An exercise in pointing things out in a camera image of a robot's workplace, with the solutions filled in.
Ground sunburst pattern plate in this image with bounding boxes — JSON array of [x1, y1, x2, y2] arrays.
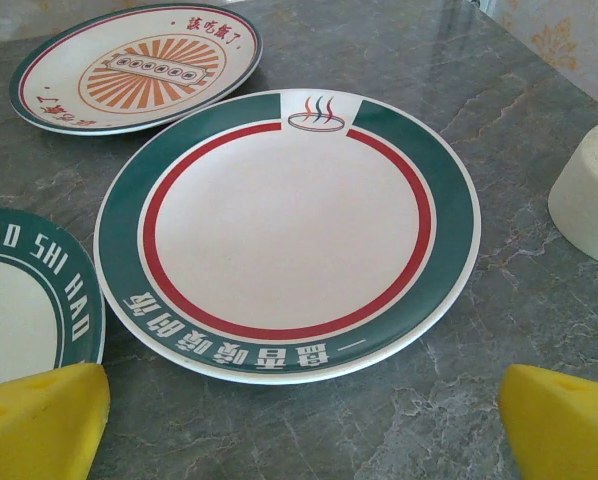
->
[[7, 1, 264, 137]]

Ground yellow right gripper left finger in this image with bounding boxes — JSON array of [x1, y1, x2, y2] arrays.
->
[[0, 362, 112, 480]]

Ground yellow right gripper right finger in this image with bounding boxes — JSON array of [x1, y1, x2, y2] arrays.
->
[[497, 363, 598, 480]]

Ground green band red ring plate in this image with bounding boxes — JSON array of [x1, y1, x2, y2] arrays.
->
[[92, 89, 482, 386]]

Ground beige masking tape roll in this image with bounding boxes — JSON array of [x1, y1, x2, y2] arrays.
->
[[547, 115, 598, 262]]

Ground green rim lettered plate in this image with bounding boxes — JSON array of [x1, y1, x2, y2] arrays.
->
[[0, 207, 107, 389]]

